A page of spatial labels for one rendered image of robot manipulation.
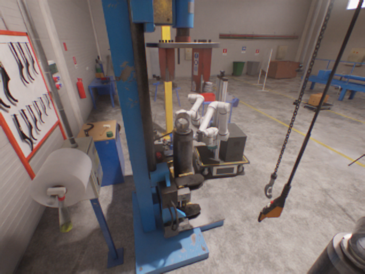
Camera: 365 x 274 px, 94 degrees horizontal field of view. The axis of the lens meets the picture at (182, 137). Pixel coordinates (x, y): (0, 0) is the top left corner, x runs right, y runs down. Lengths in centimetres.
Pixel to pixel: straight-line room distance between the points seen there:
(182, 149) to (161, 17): 108
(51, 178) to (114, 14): 105
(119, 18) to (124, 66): 29
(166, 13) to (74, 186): 123
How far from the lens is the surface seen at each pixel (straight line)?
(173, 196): 166
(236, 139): 307
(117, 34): 139
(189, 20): 147
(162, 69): 165
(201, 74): 136
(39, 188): 120
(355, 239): 103
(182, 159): 177
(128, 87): 143
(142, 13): 121
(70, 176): 112
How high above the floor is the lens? 226
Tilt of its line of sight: 29 degrees down
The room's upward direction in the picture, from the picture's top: straight up
